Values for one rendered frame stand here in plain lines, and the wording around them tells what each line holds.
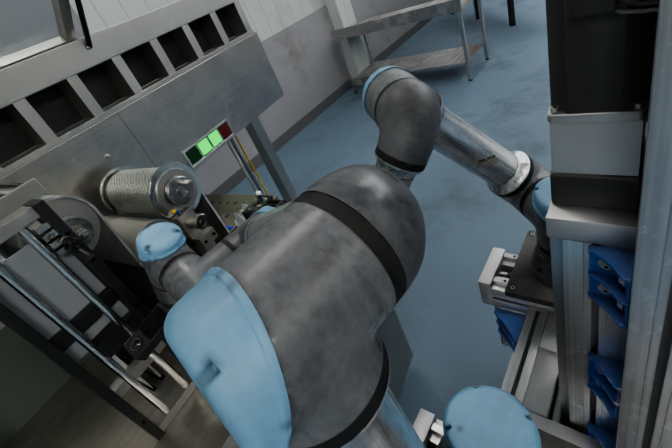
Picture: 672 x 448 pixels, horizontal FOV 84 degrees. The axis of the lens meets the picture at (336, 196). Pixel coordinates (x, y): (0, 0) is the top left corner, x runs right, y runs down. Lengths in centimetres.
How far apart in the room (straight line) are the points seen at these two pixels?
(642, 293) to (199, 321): 43
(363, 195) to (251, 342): 12
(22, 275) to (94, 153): 58
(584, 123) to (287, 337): 37
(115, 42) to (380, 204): 125
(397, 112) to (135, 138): 95
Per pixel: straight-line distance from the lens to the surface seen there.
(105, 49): 141
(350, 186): 27
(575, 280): 60
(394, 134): 64
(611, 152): 49
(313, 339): 24
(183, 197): 104
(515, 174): 94
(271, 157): 199
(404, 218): 27
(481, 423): 60
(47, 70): 133
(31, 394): 139
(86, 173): 132
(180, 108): 149
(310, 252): 24
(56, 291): 86
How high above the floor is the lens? 160
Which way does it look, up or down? 31 degrees down
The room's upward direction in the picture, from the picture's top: 24 degrees counter-clockwise
